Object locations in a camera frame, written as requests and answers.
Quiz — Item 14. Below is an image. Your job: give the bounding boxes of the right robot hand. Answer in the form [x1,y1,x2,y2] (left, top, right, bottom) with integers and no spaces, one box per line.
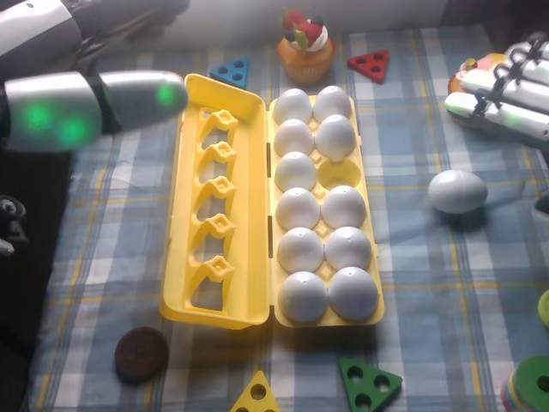
[443,32,549,224]

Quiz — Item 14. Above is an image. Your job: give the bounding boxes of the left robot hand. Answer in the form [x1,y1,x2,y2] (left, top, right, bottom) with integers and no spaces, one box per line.
[99,70,190,130]

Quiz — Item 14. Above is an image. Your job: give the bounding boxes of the white toy egg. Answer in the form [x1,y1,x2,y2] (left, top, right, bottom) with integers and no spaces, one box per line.
[275,187,322,231]
[315,113,358,163]
[328,266,381,322]
[312,85,353,124]
[278,270,329,323]
[427,169,489,215]
[320,185,367,229]
[273,118,316,158]
[274,151,318,192]
[277,226,326,273]
[273,88,314,125]
[324,226,373,271]

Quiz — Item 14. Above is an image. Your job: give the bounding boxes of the yellow plastic egg carton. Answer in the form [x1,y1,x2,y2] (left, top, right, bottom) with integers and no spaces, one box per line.
[159,73,386,330]

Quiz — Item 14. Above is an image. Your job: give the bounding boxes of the toy cupcake with pink icing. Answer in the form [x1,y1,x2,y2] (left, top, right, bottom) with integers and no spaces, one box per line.
[448,53,511,128]

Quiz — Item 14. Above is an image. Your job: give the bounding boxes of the blue triangle block with holes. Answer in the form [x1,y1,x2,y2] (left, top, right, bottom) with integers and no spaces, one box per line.
[208,55,251,90]

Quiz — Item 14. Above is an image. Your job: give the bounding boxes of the red triangle block with holes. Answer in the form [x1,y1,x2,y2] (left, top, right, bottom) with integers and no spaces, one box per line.
[347,49,390,85]

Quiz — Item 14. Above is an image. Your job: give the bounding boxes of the toy cupcake with strawberries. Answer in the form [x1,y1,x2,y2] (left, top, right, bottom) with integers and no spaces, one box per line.
[276,9,336,83]

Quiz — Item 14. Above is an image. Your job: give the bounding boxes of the blue plaid tablecloth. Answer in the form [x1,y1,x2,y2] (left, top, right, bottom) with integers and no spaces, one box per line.
[25,23,549,412]

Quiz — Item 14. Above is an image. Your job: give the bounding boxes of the chocolate sandwich cookie toy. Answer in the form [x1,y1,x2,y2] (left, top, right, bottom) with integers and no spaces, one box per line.
[113,326,170,385]

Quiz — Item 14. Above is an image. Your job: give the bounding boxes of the yellow triangle block with holes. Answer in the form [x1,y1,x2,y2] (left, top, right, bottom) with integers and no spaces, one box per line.
[229,370,283,412]

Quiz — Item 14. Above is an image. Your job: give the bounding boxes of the green triangle block with holes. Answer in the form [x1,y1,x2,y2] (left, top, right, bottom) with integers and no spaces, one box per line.
[338,356,404,412]

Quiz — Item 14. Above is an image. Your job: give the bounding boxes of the white and black robot bracket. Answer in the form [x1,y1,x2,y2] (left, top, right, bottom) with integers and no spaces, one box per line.
[0,195,29,258]

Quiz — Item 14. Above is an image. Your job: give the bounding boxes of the light green toy ring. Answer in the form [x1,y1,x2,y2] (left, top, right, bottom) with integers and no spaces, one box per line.
[537,288,549,330]

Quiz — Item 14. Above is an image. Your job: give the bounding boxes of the colourful ring stacking toy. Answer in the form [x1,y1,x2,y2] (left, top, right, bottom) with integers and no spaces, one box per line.
[500,354,549,412]

